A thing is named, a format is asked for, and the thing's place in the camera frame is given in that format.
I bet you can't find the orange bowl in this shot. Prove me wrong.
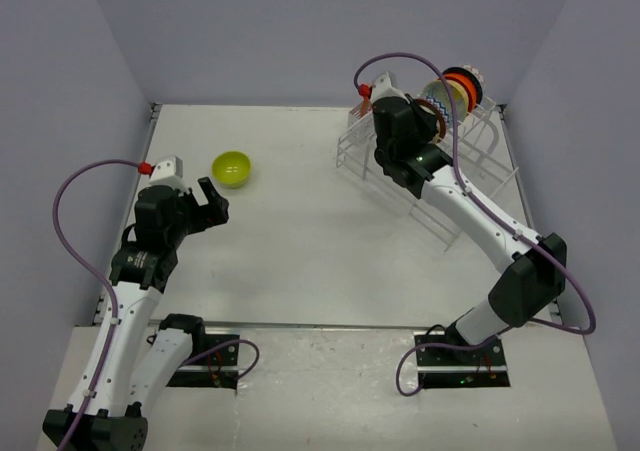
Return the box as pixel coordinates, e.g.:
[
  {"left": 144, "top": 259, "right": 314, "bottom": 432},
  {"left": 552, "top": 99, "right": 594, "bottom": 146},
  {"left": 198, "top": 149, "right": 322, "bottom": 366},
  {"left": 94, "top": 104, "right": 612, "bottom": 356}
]
[{"left": 444, "top": 73, "right": 479, "bottom": 112}]

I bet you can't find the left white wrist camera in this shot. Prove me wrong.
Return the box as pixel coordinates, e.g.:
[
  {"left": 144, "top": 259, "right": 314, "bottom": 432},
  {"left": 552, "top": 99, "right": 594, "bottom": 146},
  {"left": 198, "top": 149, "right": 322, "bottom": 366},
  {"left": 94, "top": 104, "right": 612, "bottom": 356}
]
[{"left": 149, "top": 155, "right": 187, "bottom": 192}]

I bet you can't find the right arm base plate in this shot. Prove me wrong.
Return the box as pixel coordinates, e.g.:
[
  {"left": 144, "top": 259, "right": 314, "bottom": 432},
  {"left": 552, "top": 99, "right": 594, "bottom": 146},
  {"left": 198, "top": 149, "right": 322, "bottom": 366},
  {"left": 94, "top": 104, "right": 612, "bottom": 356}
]
[{"left": 415, "top": 338, "right": 511, "bottom": 389}]

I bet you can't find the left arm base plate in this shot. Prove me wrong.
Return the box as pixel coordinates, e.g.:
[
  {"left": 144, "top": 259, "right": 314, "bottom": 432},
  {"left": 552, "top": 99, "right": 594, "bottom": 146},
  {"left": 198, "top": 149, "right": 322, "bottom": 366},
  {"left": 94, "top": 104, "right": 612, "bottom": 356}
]
[{"left": 167, "top": 344, "right": 239, "bottom": 391}]

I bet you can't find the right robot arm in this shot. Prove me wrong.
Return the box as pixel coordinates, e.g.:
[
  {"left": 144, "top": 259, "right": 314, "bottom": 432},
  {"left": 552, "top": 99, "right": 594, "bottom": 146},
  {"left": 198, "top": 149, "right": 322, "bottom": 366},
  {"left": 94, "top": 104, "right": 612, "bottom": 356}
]
[{"left": 372, "top": 97, "right": 567, "bottom": 364}]

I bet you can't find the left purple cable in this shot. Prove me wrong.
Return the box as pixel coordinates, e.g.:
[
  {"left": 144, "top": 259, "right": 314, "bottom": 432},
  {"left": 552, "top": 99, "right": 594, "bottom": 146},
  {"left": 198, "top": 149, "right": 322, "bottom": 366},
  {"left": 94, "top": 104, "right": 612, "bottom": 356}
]
[{"left": 52, "top": 158, "right": 151, "bottom": 450}]

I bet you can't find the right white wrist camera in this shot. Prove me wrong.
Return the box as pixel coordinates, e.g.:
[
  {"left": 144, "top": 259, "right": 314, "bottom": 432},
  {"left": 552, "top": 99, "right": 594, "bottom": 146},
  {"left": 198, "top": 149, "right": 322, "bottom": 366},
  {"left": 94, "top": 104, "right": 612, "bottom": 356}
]
[{"left": 358, "top": 71, "right": 405, "bottom": 103}]

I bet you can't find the lime green bowl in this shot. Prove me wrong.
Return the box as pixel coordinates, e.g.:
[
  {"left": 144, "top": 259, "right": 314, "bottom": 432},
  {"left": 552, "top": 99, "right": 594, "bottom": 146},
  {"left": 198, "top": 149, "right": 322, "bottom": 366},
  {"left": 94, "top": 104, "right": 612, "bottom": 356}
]
[{"left": 211, "top": 151, "right": 252, "bottom": 189}]

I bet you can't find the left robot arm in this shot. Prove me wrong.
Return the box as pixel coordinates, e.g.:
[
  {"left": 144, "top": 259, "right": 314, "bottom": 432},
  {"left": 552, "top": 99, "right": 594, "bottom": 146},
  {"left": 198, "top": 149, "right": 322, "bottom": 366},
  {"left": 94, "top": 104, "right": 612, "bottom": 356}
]
[{"left": 43, "top": 177, "right": 229, "bottom": 450}]

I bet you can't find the white wire dish rack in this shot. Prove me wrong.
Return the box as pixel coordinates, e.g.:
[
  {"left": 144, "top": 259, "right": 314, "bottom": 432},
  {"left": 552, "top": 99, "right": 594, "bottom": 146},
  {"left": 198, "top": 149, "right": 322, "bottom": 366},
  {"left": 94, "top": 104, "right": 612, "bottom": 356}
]
[{"left": 335, "top": 98, "right": 525, "bottom": 251}]

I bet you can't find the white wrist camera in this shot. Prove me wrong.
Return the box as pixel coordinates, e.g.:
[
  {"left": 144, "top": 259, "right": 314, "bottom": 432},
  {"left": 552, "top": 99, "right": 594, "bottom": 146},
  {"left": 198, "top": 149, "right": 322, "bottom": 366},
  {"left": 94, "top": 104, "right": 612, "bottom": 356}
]
[
  {"left": 358, "top": 71, "right": 405, "bottom": 103},
  {"left": 149, "top": 155, "right": 187, "bottom": 192}
]

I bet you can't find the white red lattice bowl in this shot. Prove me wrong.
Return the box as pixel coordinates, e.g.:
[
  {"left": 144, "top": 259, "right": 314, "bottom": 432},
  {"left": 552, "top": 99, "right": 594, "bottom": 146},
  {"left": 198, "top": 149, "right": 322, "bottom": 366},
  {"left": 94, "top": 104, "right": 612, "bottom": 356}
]
[{"left": 461, "top": 64, "right": 485, "bottom": 90}]

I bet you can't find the black bowl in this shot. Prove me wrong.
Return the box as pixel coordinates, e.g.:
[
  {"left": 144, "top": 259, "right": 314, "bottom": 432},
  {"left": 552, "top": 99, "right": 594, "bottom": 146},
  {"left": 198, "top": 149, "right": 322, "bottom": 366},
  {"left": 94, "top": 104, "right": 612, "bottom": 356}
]
[{"left": 444, "top": 66, "right": 484, "bottom": 104}]

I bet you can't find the orange plastic fork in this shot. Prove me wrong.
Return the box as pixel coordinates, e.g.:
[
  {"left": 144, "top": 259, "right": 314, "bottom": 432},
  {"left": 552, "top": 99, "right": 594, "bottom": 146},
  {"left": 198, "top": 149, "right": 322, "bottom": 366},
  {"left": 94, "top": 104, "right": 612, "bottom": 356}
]
[{"left": 358, "top": 97, "right": 371, "bottom": 118}]

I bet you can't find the white cutlery holder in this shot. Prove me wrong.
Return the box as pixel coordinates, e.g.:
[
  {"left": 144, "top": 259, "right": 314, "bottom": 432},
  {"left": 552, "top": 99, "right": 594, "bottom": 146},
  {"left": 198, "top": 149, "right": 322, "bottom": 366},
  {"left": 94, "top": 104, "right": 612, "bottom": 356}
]
[{"left": 347, "top": 103, "right": 373, "bottom": 140}]

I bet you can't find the blue yellow sun bowl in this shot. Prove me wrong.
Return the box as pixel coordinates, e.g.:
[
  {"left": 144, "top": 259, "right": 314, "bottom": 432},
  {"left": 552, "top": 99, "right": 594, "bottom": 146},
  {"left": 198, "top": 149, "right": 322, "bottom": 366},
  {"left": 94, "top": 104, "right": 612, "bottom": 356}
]
[{"left": 420, "top": 80, "right": 469, "bottom": 128}]

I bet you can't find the red patterned glass bowl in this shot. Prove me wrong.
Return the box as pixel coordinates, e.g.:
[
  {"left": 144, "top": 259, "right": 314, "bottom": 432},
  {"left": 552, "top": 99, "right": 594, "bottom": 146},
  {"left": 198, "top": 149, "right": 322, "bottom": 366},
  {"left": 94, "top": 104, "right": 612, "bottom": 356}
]
[{"left": 416, "top": 99, "right": 447, "bottom": 144}]

